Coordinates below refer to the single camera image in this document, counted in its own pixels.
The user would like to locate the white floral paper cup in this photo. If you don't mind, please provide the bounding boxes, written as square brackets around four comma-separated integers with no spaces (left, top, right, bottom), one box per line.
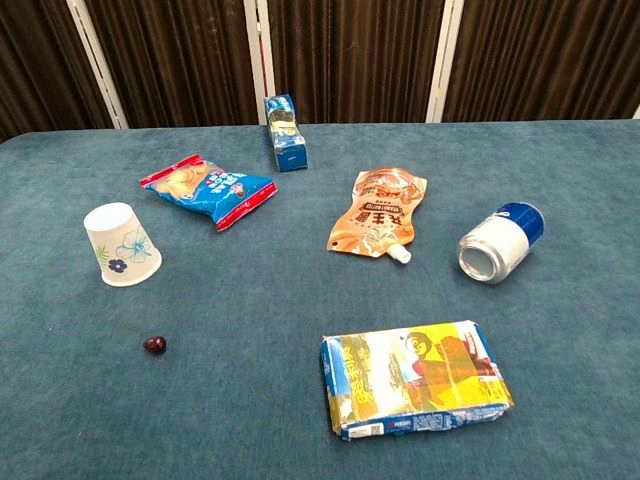
[83,201,163,288]

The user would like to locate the orange spouted drink pouch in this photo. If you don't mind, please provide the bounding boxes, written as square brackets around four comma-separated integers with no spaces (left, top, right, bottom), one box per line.
[326,169,429,265]

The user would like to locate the blue table cloth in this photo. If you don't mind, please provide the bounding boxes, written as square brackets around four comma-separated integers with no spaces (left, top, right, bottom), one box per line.
[0,118,640,480]

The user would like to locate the blue cookie box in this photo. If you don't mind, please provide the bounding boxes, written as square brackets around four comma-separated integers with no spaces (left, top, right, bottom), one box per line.
[263,92,310,173]

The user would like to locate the blue red snack bag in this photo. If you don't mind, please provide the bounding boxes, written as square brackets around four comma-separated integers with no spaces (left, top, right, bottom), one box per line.
[138,153,278,233]

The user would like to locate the yellow blue food package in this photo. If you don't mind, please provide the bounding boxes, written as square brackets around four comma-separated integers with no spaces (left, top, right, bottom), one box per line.
[320,319,515,442]

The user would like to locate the blue white drink can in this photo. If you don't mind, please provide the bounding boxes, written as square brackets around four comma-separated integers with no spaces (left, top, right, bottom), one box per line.
[458,201,546,285]

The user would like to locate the brown curtain panel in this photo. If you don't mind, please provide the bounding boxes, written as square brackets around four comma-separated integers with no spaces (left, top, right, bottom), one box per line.
[84,0,261,129]
[0,0,115,144]
[267,0,446,125]
[442,0,640,124]

